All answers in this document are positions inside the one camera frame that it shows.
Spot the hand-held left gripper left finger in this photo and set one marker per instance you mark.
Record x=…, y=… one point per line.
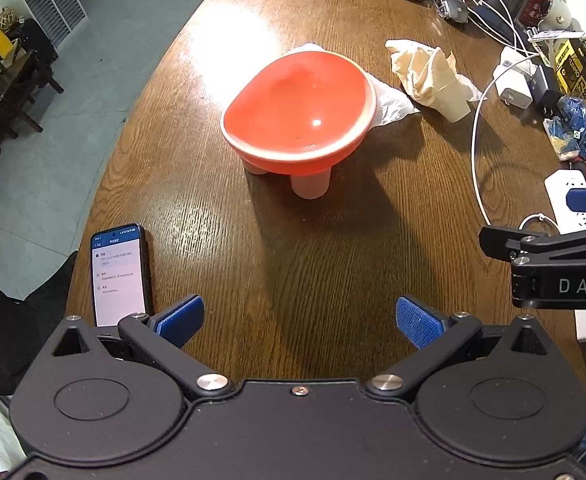
x=180, y=320

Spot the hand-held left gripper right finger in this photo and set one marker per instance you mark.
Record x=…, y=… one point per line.
x=418, y=322

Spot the beige paper towel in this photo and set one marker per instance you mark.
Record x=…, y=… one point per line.
x=430, y=77

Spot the red bowl with white legs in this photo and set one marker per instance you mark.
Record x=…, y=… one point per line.
x=293, y=110

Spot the white power strip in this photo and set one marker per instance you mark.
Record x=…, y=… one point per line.
x=563, y=185

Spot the black smartphone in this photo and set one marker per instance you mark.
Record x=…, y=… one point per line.
x=120, y=280

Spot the blue plastic packet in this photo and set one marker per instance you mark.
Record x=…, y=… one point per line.
x=578, y=127

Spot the black charger adapter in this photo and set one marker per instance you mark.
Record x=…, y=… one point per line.
x=545, y=87

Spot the yellow and black box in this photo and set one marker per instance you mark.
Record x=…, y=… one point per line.
x=580, y=70

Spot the white charger adapter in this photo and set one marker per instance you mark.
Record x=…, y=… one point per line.
x=515, y=77

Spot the dark cloth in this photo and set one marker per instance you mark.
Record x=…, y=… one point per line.
x=18, y=330

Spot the white round figurine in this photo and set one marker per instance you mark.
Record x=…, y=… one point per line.
x=558, y=12

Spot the dark blue case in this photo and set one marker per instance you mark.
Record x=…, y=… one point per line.
x=495, y=22

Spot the red box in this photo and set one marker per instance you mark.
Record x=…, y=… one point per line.
x=533, y=2

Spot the white tissue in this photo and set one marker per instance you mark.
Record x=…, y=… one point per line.
x=393, y=105

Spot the grey computer mouse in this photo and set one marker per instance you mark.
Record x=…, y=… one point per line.
x=453, y=9

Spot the yellow bag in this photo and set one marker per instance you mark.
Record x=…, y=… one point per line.
x=2, y=42

